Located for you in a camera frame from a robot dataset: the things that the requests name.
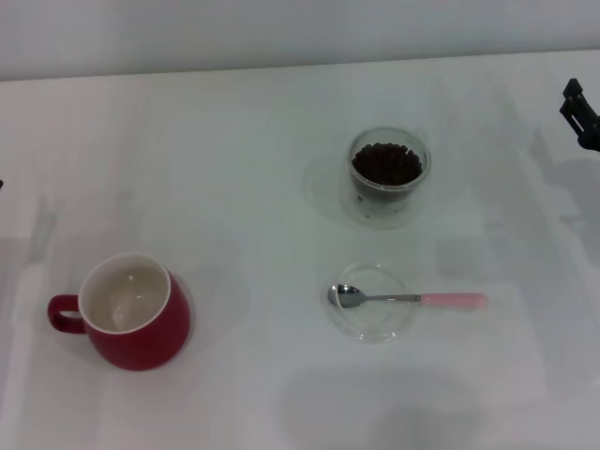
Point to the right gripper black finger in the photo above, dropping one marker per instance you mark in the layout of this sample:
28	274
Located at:
574	89
583	129

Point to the red ceramic mug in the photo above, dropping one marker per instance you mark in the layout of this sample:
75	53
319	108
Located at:
140	347

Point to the clear glass saucer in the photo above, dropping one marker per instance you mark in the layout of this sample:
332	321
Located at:
370	323

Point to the double-walled glass cup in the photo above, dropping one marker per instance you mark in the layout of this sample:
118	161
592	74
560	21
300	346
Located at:
370	213

